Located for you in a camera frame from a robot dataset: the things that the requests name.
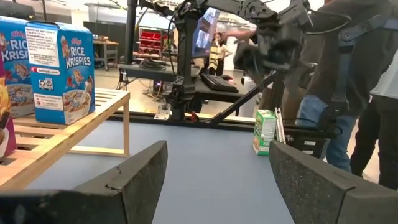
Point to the person's hand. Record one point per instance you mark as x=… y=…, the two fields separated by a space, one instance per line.
x=233 y=33

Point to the black metal rig frame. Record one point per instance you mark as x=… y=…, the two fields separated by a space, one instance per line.
x=236 y=104

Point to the black computer desk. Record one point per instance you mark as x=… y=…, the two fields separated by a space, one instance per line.
x=146 y=73

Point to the black control box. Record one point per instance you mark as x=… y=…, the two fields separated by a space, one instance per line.
x=308 y=137

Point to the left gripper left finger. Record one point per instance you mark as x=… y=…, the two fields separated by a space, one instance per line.
x=118 y=205

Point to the computer monitor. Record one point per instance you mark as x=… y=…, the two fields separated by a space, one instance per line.
x=203 y=34

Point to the wooden slatted shelf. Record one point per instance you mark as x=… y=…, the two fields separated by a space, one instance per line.
x=46 y=146

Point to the white flat bar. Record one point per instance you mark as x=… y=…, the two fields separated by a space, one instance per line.
x=280 y=124

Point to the Rice Krispies cereal box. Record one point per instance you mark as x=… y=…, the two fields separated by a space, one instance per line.
x=14 y=62
x=62 y=77

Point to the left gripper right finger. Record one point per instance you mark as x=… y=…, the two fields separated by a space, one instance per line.
x=335 y=205

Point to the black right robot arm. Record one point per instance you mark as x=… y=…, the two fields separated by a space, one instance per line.
x=185 y=62

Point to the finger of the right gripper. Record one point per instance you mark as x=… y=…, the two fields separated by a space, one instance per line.
x=281 y=59
x=250 y=59

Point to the person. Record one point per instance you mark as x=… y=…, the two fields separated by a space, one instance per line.
x=385 y=130
x=326 y=62
x=217 y=53

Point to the red storage rack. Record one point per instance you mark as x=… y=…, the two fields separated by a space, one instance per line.
x=150 y=39

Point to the black keyboard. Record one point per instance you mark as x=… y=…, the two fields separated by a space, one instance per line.
x=219 y=83

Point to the Raisin Bran cereal box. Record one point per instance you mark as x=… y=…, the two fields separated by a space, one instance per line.
x=6 y=130

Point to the Apple Jacks cereal box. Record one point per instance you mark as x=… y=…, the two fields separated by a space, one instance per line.
x=264 y=133

